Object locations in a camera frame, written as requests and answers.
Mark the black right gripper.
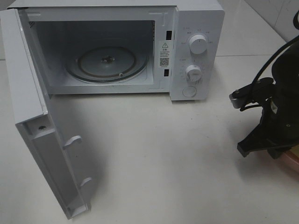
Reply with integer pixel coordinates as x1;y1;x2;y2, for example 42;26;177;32
237;98;299;159

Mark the pink round plate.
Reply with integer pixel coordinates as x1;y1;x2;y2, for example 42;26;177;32
279;146;299;173

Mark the round door release button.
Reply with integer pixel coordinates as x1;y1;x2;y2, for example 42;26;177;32
182;86;197;98

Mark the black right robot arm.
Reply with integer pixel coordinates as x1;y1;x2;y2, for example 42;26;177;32
229;37;299;159

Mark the white lower timer knob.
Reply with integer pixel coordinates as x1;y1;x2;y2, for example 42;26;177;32
185;65;202;82

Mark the white upper power knob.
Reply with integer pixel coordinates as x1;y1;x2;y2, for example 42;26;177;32
189;34;207;55

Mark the white microwave oven body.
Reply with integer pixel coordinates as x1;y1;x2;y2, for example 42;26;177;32
6;0;225;101

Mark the white warning label sticker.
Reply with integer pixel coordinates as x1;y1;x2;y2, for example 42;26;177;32
158;41;172;68

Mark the glass microwave turntable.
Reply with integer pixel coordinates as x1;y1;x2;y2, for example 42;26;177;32
65;46;148;83

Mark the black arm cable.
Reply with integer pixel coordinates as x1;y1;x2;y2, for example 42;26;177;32
238;9;299;150

